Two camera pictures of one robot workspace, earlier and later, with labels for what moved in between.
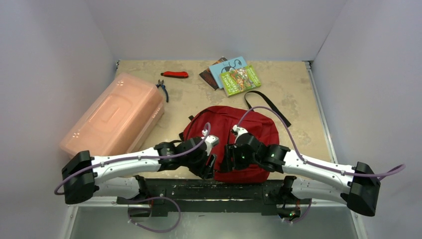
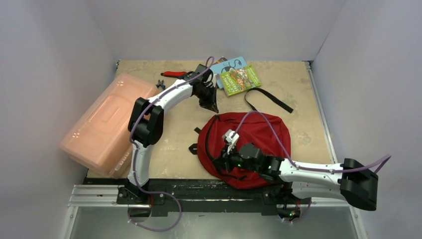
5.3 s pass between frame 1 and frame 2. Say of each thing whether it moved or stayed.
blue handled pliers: stayed
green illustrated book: stayed
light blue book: stayed
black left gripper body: moved
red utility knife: stayed
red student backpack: moved
